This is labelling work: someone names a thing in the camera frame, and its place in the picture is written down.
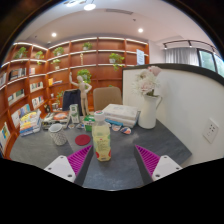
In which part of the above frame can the clear bottle with yellow drink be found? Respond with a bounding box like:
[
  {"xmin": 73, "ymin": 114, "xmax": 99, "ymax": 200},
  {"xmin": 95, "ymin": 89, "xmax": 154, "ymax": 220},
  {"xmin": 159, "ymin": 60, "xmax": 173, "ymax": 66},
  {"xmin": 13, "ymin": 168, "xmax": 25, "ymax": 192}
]
[{"xmin": 91, "ymin": 110, "xmax": 112, "ymax": 163}]

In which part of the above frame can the window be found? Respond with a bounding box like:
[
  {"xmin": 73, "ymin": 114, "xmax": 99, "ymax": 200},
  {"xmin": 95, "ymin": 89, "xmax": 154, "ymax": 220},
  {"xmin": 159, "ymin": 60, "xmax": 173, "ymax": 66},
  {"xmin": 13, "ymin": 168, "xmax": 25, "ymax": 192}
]
[{"xmin": 198, "ymin": 49, "xmax": 224, "ymax": 78}]

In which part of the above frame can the small green-topped box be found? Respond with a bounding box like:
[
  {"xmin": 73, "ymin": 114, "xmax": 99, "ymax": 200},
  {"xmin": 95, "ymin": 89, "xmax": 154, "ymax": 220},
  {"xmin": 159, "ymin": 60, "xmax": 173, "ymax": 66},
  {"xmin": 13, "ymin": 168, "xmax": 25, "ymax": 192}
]
[{"xmin": 83, "ymin": 115, "xmax": 97, "ymax": 132}]

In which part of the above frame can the colourful book stack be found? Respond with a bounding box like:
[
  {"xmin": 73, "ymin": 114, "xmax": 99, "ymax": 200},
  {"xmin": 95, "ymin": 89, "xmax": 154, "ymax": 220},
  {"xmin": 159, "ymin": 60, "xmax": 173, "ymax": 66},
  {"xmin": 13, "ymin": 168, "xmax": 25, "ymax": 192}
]
[{"xmin": 18, "ymin": 109, "xmax": 43, "ymax": 138}]

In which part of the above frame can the wooden shelf unit with contents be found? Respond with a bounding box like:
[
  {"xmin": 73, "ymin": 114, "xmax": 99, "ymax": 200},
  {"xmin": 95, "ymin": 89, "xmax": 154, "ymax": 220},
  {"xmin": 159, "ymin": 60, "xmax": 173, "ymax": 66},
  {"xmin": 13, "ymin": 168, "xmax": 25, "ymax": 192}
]
[{"xmin": 0, "ymin": 36, "xmax": 150, "ymax": 158}]

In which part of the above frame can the dark blue chair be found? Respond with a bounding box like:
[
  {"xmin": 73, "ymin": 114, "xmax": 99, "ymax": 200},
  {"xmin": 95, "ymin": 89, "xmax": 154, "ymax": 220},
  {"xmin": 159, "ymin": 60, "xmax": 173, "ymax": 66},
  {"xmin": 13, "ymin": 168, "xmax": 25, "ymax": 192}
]
[{"xmin": 61, "ymin": 89, "xmax": 84, "ymax": 113}]

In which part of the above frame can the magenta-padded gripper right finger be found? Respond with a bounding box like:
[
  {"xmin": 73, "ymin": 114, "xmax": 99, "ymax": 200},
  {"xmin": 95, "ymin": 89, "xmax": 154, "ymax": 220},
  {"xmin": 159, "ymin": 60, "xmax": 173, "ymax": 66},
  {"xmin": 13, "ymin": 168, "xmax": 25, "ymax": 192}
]
[{"xmin": 134, "ymin": 144, "xmax": 183, "ymax": 187}]

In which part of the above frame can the white book stack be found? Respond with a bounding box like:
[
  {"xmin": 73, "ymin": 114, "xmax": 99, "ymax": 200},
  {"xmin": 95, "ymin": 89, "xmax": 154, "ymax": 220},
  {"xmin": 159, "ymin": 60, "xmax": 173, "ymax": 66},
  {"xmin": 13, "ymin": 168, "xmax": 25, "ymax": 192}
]
[{"xmin": 101, "ymin": 103, "xmax": 141, "ymax": 129}]

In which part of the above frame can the white pitcher vase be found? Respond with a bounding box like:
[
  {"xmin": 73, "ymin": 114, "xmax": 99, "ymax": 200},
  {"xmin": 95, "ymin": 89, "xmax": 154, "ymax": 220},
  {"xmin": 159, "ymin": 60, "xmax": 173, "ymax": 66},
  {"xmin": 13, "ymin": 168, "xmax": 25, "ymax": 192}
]
[{"xmin": 137, "ymin": 94, "xmax": 164, "ymax": 130}]

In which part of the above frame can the ceiling air vent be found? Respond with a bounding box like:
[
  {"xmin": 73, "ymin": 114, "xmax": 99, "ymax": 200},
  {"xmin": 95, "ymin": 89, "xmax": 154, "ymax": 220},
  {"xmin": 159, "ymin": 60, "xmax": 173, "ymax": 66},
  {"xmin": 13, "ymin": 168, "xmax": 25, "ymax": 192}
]
[{"xmin": 105, "ymin": 8, "xmax": 134, "ymax": 16}]

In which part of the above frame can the flat round red coaster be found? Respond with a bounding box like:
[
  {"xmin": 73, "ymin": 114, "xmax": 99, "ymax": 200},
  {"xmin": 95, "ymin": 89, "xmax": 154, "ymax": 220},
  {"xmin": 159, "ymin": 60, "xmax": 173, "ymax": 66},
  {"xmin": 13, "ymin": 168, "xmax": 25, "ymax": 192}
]
[{"xmin": 74, "ymin": 133, "xmax": 92, "ymax": 147}]

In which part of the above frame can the white curtain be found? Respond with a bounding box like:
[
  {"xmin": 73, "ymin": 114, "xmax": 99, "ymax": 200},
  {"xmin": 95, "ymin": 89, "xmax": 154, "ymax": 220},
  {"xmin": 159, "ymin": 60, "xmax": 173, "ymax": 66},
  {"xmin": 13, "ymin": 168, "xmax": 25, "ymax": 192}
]
[{"xmin": 164, "ymin": 46, "xmax": 201, "ymax": 67}]

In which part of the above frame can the white wall socket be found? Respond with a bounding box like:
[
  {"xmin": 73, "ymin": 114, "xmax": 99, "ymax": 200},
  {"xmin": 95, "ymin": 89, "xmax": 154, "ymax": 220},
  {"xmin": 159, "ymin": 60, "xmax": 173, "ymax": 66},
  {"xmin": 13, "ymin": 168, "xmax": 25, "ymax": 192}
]
[{"xmin": 202, "ymin": 117, "xmax": 220, "ymax": 144}]

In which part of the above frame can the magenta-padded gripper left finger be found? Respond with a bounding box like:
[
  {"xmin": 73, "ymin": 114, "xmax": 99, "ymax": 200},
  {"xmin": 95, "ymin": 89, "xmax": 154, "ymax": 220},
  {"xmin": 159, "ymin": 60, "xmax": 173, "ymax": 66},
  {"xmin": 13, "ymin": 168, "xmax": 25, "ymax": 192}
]
[{"xmin": 43, "ymin": 144, "xmax": 95, "ymax": 187}]

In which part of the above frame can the dark book stack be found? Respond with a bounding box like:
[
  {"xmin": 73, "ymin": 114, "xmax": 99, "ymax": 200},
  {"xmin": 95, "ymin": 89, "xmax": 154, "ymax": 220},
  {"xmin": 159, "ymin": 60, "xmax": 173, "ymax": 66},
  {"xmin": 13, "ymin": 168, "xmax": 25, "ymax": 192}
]
[{"xmin": 41, "ymin": 111, "xmax": 71, "ymax": 129}]

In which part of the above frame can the tan chair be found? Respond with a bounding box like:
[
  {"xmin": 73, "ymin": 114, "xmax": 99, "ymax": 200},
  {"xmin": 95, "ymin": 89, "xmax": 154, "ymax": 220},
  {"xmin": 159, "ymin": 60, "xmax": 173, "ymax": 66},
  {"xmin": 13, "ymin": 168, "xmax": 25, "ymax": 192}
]
[{"xmin": 92, "ymin": 86, "xmax": 124, "ymax": 112}]

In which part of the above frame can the white mug with triangle pattern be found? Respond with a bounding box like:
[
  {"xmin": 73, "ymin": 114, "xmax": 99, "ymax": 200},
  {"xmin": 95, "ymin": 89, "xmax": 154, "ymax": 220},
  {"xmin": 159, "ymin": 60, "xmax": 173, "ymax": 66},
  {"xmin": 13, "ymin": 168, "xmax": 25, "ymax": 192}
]
[{"xmin": 48, "ymin": 123, "xmax": 69, "ymax": 147}]

